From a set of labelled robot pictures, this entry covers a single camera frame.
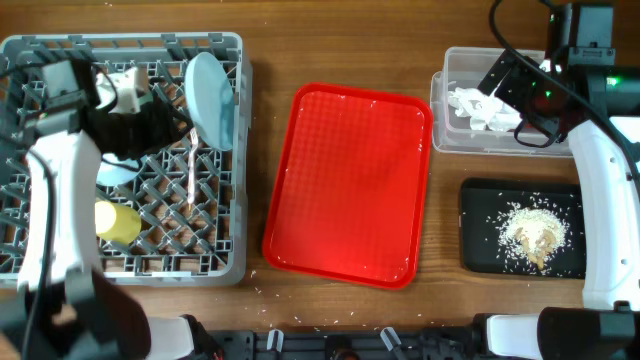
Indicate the small light blue bowl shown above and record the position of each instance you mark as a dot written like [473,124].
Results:
[113,172]

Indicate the clear plastic bin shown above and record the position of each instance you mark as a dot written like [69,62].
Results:
[465,67]

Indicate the white plastic fork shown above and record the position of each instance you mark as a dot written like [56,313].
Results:
[194,144]

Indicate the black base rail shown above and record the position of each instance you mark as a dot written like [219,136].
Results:
[381,343]

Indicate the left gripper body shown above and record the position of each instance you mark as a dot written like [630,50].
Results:
[143,132]

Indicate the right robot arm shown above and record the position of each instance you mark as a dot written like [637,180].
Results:
[586,99]

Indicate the black tray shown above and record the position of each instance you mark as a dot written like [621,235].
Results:
[479,198]

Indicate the yellow cup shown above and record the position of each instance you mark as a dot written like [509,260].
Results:
[116,222]

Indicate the green bowl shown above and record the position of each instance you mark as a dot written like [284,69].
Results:
[144,98]

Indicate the red plastic tray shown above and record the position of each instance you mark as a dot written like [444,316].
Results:
[349,195]

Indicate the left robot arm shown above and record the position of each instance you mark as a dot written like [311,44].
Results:
[65,307]

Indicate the food scraps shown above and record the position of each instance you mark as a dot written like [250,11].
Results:
[531,233]

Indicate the white napkin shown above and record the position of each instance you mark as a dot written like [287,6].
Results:
[472,104]

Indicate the grey dishwasher rack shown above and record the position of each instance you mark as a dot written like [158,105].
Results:
[178,245]

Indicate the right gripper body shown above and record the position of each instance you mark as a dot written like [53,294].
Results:
[523,89]

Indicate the light blue plate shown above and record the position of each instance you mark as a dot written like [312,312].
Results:
[210,101]

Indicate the white tissue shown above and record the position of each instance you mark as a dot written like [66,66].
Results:
[491,113]

